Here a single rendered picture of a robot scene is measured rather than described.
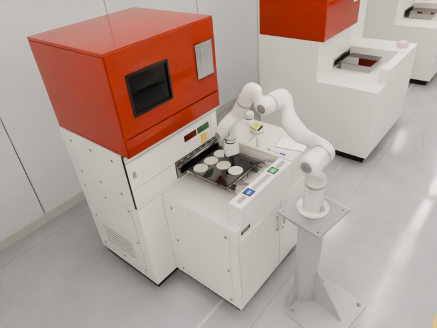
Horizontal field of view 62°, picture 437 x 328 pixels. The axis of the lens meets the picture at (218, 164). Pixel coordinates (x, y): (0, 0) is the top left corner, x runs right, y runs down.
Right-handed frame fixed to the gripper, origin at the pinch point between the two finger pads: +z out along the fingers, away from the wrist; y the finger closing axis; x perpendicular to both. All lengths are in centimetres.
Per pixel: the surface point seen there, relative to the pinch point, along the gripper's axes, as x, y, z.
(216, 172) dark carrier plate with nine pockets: -5.5, -14.5, 2.1
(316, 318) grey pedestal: -79, 19, 90
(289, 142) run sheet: -7.6, 41.3, -4.9
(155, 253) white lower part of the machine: -5, -66, 54
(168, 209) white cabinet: -2, -50, 21
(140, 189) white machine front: -4, -65, -3
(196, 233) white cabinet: -25, -40, 29
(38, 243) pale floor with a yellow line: 96, -154, 92
